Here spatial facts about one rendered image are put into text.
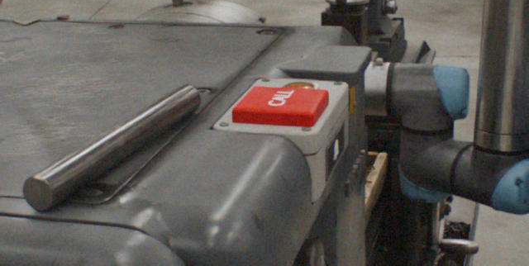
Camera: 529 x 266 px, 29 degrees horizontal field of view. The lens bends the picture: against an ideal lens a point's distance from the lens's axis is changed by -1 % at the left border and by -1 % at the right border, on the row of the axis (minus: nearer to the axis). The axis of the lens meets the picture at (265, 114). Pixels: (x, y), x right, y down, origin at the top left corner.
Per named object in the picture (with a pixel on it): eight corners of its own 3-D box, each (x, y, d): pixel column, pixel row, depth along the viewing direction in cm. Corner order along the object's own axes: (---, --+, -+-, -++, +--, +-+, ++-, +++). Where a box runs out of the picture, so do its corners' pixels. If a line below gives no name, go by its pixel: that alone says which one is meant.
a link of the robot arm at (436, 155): (447, 216, 139) (450, 140, 136) (386, 195, 147) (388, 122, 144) (482, 200, 144) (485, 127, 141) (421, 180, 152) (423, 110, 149)
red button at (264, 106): (313, 140, 72) (312, 111, 72) (231, 135, 74) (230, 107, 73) (330, 114, 78) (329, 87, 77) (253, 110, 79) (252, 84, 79)
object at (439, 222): (445, 282, 183) (449, 161, 175) (389, 277, 185) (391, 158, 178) (456, 223, 207) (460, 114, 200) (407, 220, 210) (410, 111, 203)
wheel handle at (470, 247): (478, 258, 181) (478, 244, 180) (433, 254, 183) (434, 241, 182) (478, 252, 183) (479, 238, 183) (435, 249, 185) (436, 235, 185)
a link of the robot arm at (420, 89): (464, 133, 139) (467, 73, 136) (385, 129, 141) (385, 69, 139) (469, 116, 146) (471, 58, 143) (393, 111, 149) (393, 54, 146)
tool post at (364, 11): (361, 62, 180) (361, 7, 177) (320, 60, 182) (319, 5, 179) (368, 51, 187) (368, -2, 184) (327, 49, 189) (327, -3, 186)
